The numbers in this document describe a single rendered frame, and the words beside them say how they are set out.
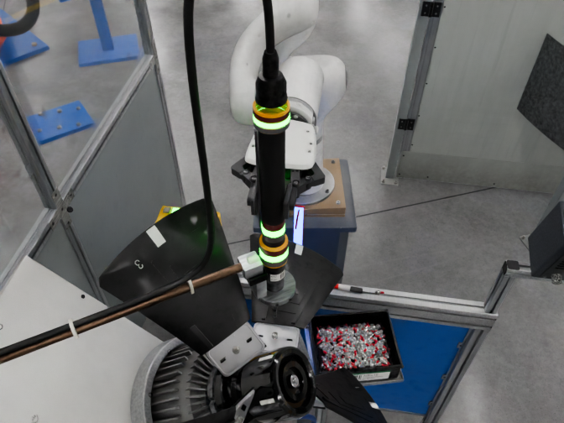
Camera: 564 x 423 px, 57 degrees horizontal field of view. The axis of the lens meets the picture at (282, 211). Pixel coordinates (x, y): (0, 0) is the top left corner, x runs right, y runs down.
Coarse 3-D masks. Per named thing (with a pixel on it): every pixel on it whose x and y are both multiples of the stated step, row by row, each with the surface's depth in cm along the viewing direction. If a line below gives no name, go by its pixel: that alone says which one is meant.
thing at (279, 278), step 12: (264, 60) 54; (276, 60) 55; (264, 72) 56; (276, 72) 56; (264, 84) 56; (276, 84) 56; (264, 96) 57; (276, 96) 57; (276, 276) 81; (276, 288) 83
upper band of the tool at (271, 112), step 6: (288, 102) 60; (258, 108) 62; (264, 108) 62; (270, 108) 62; (276, 108) 62; (282, 108) 62; (288, 108) 59; (258, 114) 58; (264, 114) 58; (270, 114) 58; (276, 114) 58; (282, 114) 58; (258, 120) 59; (258, 126) 60
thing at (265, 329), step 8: (256, 328) 100; (264, 328) 100; (272, 328) 100; (280, 328) 100; (288, 328) 100; (296, 328) 100; (264, 336) 98; (280, 336) 98; (288, 336) 98; (296, 336) 98; (272, 344) 97; (280, 344) 97; (288, 344) 97; (296, 344) 97
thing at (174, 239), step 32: (160, 224) 83; (192, 224) 86; (128, 256) 81; (160, 256) 83; (192, 256) 85; (224, 256) 88; (128, 288) 81; (224, 288) 87; (160, 320) 84; (192, 320) 86; (224, 320) 88
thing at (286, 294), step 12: (252, 252) 79; (252, 264) 77; (252, 276) 78; (264, 276) 79; (288, 276) 86; (252, 288) 84; (264, 288) 82; (288, 288) 85; (264, 300) 83; (276, 300) 83; (288, 300) 84
